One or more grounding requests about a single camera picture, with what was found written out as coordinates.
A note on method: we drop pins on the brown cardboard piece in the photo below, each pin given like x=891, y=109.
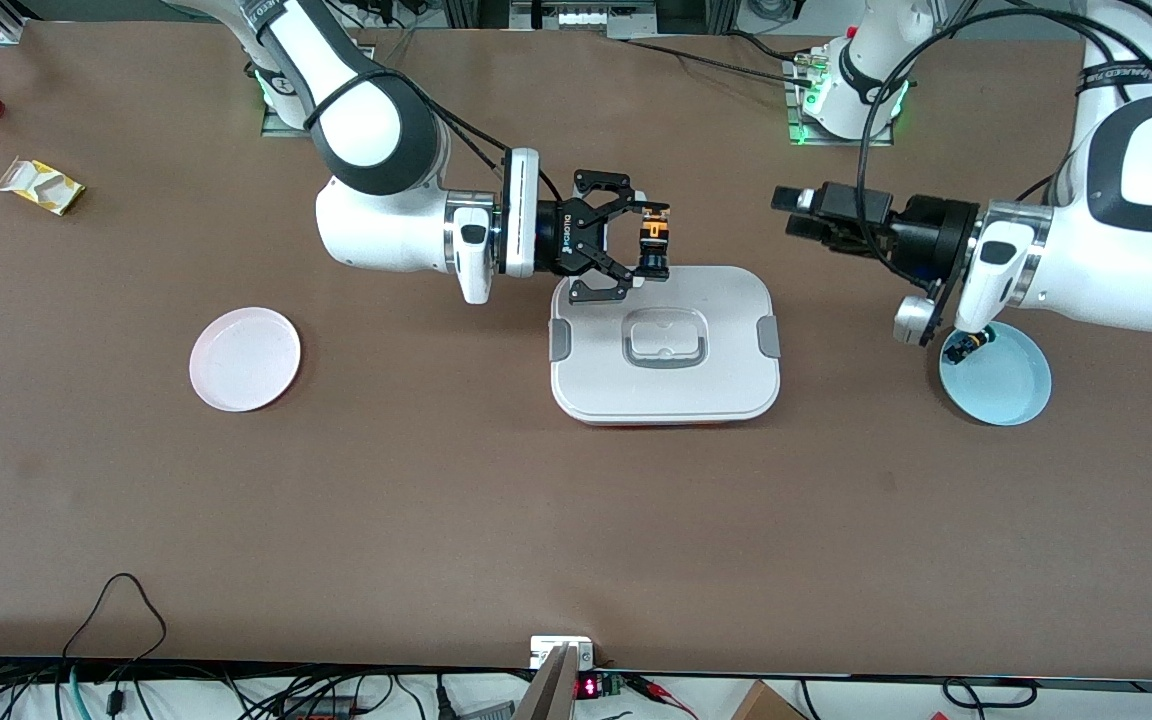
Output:
x=766, y=705

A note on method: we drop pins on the red LED display module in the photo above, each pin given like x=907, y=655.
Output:
x=588, y=687

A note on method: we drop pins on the round light blue plate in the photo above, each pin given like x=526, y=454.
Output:
x=1001, y=385

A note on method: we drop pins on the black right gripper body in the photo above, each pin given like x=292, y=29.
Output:
x=558, y=238

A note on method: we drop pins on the orange and black switch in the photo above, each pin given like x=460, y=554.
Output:
x=653, y=235

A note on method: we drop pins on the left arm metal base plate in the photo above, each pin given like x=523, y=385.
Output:
x=798, y=120

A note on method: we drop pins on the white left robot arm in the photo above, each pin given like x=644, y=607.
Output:
x=1136, y=170

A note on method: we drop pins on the small white box device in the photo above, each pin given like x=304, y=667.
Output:
x=541, y=650

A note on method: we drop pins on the round pink plate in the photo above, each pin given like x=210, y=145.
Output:
x=246, y=360

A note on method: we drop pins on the grey aluminium bar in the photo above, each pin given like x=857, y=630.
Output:
x=551, y=690

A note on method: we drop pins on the green and black switch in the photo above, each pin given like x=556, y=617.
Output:
x=961, y=350

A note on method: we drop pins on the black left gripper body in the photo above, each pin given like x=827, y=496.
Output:
x=932, y=236

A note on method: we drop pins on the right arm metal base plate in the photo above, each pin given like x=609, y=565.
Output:
x=281, y=125

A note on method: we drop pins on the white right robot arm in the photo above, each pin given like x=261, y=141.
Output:
x=366, y=130

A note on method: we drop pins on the white power strip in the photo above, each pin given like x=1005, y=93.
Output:
x=586, y=17

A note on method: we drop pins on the red black alligator clips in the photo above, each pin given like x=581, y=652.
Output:
x=651, y=688

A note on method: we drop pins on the torn yellow white carton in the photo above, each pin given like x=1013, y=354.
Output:
x=41, y=185

